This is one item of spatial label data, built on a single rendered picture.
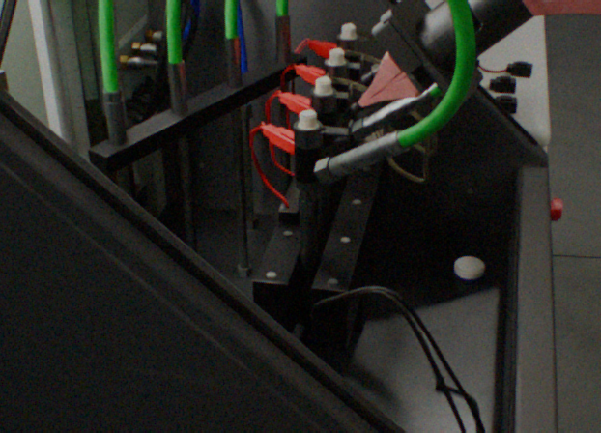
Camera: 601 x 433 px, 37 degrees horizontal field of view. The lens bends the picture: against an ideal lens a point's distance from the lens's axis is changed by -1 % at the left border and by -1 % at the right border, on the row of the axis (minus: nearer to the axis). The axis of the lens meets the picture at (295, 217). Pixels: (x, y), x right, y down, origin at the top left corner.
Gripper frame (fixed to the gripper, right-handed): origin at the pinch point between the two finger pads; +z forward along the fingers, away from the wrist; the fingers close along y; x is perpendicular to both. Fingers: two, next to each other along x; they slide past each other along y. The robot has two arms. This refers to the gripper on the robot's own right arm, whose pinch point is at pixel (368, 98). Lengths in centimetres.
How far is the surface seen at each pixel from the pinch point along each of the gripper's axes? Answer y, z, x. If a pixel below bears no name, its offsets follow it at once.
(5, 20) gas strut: 18.9, -6.3, 35.2
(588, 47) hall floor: -65, 99, -327
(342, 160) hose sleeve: -2.2, -1.1, 11.0
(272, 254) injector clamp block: -7.1, 20.0, 2.5
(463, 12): 1.7, -18.3, 12.1
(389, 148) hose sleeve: -3.5, -6.0, 11.7
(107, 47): 19.6, 14.8, 7.2
